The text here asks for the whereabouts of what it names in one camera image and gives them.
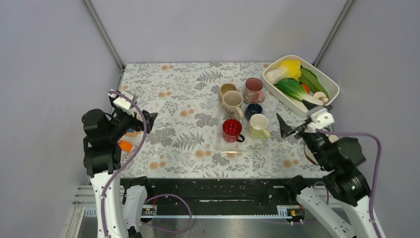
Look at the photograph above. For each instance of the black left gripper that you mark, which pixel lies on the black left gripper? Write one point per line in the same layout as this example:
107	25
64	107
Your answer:
137	125

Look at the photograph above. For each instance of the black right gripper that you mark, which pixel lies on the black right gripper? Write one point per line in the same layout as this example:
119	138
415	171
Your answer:
285	129

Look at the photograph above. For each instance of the yellow-green ceramic mug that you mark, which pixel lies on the yellow-green ceramic mug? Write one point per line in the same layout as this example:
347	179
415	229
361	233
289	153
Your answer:
258	126

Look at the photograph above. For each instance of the blue ribbed ceramic mug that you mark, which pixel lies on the blue ribbed ceramic mug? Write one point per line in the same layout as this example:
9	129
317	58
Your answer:
252	109

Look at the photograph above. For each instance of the pink patterned mug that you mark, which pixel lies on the pink patterned mug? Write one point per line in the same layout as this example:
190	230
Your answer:
253	91

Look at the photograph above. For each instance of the red ceramic mug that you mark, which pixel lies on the red ceramic mug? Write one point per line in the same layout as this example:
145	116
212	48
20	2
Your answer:
231	131

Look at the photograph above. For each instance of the cream floral ceramic mug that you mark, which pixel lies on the cream floral ceramic mug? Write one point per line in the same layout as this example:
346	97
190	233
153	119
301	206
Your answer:
232	105

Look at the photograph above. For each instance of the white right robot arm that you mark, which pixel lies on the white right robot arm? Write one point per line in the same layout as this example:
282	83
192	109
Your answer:
340	154

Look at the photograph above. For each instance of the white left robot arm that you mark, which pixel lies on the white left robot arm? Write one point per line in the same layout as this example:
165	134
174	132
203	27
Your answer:
102	161

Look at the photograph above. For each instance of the blue orange sponge pack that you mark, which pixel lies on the blue orange sponge pack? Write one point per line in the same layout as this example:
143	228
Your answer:
131	133

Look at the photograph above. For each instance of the green bok choy toy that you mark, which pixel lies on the green bok choy toy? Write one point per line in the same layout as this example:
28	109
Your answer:
295	90

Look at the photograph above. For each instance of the white mushroom toy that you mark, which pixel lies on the white mushroom toy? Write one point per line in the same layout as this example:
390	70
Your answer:
321	96

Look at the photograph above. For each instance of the red chili pepper toy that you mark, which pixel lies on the red chili pepper toy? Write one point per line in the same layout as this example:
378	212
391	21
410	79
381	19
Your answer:
306	88

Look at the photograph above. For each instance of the small orange box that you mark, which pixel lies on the small orange box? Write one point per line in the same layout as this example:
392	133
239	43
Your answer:
126	146

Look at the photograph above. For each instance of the dark green leaf vegetable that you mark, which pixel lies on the dark green leaf vegetable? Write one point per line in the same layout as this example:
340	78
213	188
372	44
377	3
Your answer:
312	82

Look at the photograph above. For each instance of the white vegetable basin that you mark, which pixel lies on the white vegetable basin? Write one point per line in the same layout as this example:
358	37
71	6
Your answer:
294	105

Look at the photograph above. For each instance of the yellow napa cabbage toy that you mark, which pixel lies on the yellow napa cabbage toy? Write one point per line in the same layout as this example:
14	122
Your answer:
287	69

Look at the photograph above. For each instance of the clear plastic tray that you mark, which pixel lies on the clear plastic tray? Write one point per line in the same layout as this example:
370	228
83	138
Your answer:
250	144

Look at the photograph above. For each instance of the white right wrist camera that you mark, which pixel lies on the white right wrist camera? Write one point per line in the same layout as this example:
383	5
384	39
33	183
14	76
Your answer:
319	118

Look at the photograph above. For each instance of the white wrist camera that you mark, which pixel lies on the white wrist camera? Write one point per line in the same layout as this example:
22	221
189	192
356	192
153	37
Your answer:
319	118
121	103

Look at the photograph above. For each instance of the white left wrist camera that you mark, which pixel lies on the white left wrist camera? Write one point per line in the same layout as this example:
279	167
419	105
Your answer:
121	103

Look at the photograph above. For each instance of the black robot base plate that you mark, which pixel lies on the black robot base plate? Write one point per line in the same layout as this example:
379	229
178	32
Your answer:
206	197

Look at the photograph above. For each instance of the right aluminium frame post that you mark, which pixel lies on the right aluminium frame post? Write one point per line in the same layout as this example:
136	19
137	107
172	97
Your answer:
334	30

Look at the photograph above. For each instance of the aluminium corner frame post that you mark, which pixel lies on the aluminium corner frame post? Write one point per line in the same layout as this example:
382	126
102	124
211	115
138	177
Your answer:
103	33

